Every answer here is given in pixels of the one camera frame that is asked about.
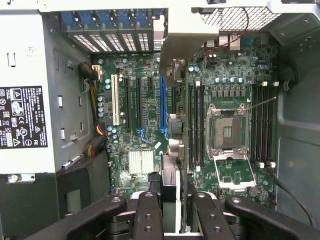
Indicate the open black PC case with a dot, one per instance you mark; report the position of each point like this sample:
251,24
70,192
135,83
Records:
300,125

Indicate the medium black expansion slot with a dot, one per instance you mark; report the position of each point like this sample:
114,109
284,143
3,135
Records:
173,100

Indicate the green motherboard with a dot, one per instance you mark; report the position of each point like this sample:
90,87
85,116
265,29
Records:
225,72

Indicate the long black expansion slot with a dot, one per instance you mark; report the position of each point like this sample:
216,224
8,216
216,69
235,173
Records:
138,102
128,102

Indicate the silver coin battery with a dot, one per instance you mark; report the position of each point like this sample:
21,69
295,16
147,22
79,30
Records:
254,192

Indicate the white expansion slot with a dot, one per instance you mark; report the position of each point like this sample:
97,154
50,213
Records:
115,100

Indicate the grey power supply unit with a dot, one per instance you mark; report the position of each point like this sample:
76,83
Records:
27,62

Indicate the thin metal locking lever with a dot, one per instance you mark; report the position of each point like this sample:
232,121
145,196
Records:
262,103

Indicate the CPU socket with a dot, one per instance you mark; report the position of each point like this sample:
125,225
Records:
227,130

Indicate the silver socket cover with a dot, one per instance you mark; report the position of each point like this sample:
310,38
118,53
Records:
237,185

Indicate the short black expansion slot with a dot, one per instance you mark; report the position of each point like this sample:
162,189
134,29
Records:
150,84

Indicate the blue expansion slot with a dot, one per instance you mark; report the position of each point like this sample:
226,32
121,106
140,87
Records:
162,105

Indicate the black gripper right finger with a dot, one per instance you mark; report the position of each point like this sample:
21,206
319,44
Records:
212,220

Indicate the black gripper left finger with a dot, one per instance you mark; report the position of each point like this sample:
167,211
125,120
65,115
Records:
148,220

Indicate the black RAM slot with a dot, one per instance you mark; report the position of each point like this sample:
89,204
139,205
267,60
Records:
190,125
260,125
196,125
265,125
271,125
201,125
254,125

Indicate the silver chipset heatsink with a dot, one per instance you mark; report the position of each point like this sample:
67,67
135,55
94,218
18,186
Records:
140,162

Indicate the black air shroud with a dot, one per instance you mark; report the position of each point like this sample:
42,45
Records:
82,180

